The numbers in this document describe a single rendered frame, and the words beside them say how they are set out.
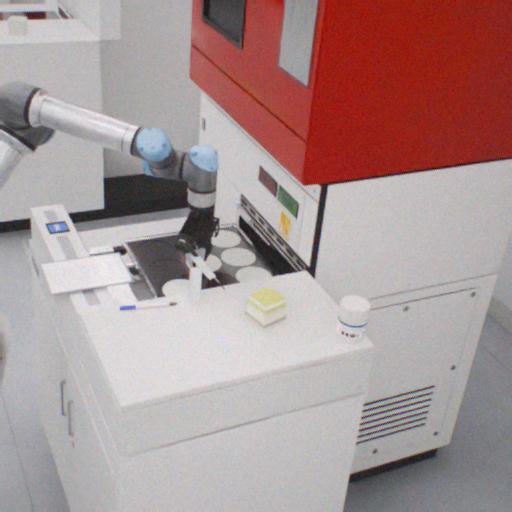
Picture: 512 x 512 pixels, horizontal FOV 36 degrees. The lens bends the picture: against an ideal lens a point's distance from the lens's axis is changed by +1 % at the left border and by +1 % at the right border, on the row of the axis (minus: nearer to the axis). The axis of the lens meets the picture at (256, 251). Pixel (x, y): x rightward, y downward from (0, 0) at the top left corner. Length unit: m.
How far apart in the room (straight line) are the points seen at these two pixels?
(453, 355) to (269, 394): 1.02
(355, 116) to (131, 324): 0.74
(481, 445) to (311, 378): 1.43
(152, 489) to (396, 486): 1.26
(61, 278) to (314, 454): 0.77
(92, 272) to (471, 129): 1.07
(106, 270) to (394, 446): 1.27
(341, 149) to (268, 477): 0.83
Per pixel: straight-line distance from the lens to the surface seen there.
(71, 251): 2.19
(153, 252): 2.29
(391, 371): 2.58
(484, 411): 3.35
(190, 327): 1.89
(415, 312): 2.47
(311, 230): 2.09
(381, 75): 1.98
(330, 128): 1.96
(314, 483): 2.14
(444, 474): 3.04
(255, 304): 1.88
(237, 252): 2.31
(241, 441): 1.90
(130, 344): 1.84
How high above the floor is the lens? 2.10
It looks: 31 degrees down
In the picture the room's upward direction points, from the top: 6 degrees clockwise
